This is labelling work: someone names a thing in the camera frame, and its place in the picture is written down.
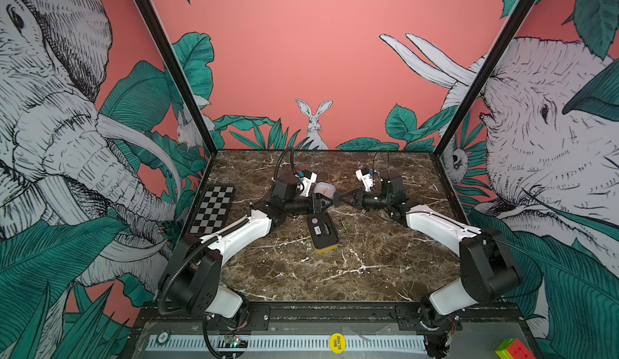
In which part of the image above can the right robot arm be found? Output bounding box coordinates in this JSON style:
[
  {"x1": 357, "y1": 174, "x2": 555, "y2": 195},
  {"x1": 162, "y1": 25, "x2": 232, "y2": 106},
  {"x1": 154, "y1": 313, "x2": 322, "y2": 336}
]
[{"x1": 345, "y1": 188, "x2": 523, "y2": 320}]

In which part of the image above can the colourful puzzle cube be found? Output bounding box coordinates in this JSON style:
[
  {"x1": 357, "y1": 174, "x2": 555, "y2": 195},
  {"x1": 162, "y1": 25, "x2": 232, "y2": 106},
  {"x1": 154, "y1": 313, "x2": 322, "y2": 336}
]
[{"x1": 495, "y1": 338, "x2": 535, "y2": 359}]

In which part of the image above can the blue alarm clock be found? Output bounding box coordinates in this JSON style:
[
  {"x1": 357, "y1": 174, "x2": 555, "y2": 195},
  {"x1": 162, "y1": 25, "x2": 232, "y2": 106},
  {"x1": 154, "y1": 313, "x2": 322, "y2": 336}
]
[{"x1": 314, "y1": 182, "x2": 337, "y2": 199}]

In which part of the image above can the yellow big blind chip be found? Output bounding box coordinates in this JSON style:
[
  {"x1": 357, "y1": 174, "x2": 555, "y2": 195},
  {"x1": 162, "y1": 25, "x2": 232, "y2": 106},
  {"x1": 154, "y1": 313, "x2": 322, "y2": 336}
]
[{"x1": 329, "y1": 333, "x2": 347, "y2": 354}]

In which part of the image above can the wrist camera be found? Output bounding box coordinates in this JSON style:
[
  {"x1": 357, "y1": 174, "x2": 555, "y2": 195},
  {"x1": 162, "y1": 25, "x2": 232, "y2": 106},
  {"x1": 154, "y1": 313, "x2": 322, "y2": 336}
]
[
  {"x1": 271, "y1": 170, "x2": 318, "y2": 201},
  {"x1": 355, "y1": 167, "x2": 406, "y2": 196}
]

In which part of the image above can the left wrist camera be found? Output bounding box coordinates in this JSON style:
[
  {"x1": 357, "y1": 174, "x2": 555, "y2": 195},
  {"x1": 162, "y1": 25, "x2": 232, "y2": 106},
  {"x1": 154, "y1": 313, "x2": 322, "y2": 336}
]
[{"x1": 271, "y1": 170, "x2": 318, "y2": 201}]

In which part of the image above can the white slotted cable duct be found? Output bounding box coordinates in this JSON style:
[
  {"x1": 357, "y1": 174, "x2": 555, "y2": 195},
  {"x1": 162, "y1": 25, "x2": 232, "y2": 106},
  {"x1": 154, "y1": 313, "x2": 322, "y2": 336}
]
[{"x1": 145, "y1": 335, "x2": 427, "y2": 354}]

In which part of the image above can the small round dial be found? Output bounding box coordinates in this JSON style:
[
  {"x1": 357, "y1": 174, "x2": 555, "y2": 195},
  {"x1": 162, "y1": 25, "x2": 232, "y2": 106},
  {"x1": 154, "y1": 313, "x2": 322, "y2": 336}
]
[{"x1": 156, "y1": 330, "x2": 171, "y2": 346}]

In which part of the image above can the yellow alarm clock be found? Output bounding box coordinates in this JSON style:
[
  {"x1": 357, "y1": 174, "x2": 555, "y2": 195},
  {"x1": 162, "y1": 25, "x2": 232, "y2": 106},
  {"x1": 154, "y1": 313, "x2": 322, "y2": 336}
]
[{"x1": 307, "y1": 212, "x2": 339, "y2": 253}]

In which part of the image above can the checkerboard calibration card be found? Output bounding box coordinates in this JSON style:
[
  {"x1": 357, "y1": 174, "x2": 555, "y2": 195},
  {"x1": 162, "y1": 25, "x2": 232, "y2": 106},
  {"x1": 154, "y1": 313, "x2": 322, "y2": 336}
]
[{"x1": 190, "y1": 184, "x2": 235, "y2": 237}]

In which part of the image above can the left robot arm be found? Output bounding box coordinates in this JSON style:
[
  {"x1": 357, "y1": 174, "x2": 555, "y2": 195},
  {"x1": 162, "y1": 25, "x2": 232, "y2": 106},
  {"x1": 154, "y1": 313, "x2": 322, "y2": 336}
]
[{"x1": 157, "y1": 193, "x2": 339, "y2": 320}]

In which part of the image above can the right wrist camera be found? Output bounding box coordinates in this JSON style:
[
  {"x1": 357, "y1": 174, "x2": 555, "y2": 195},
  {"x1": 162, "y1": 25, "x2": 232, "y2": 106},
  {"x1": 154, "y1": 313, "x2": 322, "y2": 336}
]
[{"x1": 355, "y1": 167, "x2": 406, "y2": 196}]

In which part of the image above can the small circuit board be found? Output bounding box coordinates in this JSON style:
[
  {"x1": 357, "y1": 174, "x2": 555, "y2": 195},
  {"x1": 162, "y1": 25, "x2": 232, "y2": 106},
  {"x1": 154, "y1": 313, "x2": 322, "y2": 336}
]
[{"x1": 222, "y1": 336, "x2": 248, "y2": 349}]

